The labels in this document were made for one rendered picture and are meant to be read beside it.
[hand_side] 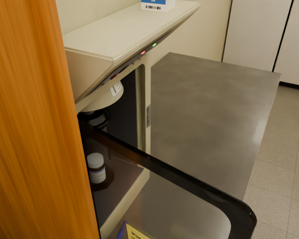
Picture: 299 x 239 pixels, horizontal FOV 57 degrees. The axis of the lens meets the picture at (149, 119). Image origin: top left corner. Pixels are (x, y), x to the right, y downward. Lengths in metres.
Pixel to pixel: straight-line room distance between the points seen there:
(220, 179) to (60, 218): 0.61
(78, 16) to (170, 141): 0.74
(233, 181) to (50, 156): 0.71
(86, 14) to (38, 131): 0.21
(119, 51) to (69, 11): 0.12
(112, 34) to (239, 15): 3.15
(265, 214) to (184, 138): 1.19
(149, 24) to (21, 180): 0.32
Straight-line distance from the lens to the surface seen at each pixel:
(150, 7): 0.54
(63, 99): 0.32
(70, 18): 0.45
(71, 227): 0.50
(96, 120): 0.68
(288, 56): 3.59
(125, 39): 0.40
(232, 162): 1.05
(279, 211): 2.22
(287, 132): 2.96
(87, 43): 0.39
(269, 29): 3.51
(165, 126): 1.17
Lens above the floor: 1.64
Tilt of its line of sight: 36 degrees down
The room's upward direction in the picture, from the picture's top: straight up
